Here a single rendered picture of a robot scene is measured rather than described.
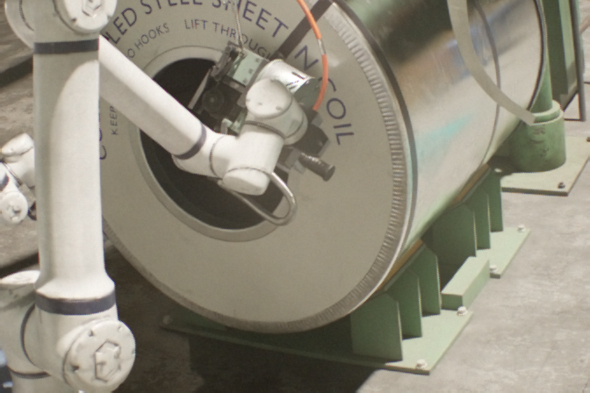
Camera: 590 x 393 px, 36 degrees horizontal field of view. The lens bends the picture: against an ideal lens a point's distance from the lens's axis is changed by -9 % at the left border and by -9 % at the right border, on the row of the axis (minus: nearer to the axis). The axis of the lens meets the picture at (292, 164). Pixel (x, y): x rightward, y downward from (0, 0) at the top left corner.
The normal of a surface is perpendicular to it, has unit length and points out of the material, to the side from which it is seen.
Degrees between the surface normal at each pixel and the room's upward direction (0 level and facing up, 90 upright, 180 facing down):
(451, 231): 90
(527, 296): 0
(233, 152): 46
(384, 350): 90
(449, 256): 90
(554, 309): 0
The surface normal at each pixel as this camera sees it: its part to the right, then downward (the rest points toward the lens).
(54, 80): -0.18, 0.17
